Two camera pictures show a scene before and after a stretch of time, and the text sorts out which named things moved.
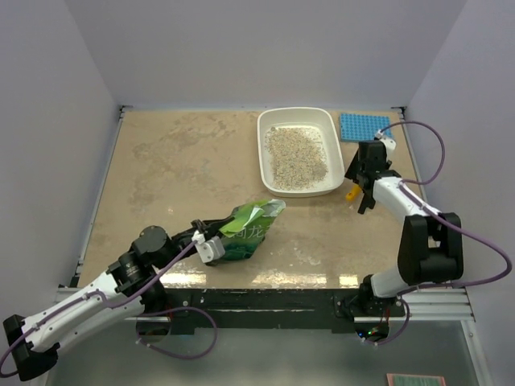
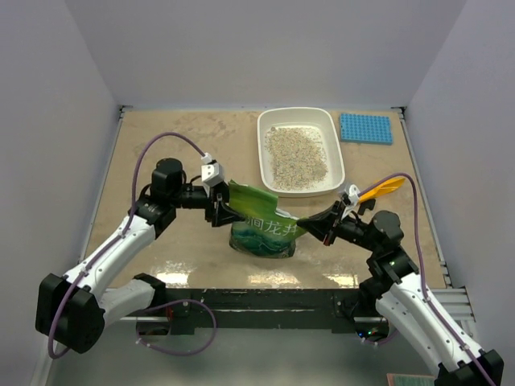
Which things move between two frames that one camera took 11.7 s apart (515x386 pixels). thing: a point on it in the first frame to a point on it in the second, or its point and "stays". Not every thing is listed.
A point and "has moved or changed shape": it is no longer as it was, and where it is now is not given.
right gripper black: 352,171 to 322,224
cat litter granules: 298,156 stays
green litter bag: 242,236 has moved or changed shape
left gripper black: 213,226 to 224,214
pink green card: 406,379 stays
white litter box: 300,151 stays
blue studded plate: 357,127 stays
